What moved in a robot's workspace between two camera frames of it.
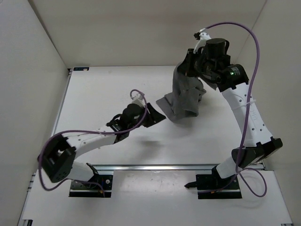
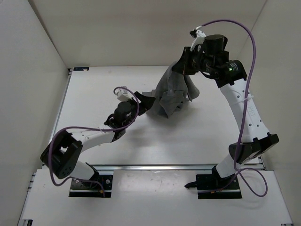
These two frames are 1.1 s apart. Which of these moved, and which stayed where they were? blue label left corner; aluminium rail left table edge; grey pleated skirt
Moved: grey pleated skirt
Stayed: blue label left corner; aluminium rail left table edge
